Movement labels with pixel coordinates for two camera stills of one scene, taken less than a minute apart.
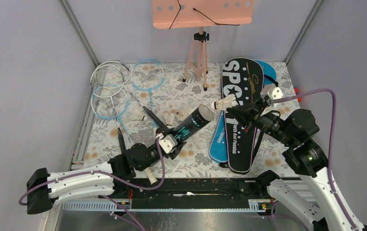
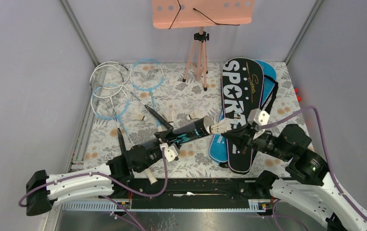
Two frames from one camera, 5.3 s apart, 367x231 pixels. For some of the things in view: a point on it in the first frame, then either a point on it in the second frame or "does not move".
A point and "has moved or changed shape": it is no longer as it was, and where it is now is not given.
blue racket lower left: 109,102 does not move
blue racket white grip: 148,75 does not move
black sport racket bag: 243,78 does not move
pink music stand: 181,14 does not move
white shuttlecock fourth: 136,115 does not move
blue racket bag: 218,150 does not move
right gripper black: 250,113 -> 240,134
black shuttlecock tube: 198,118 has moved or changed shape
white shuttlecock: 223,104 -> 196,114
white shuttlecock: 180,115 -> 221,127
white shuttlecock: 168,117 does not move
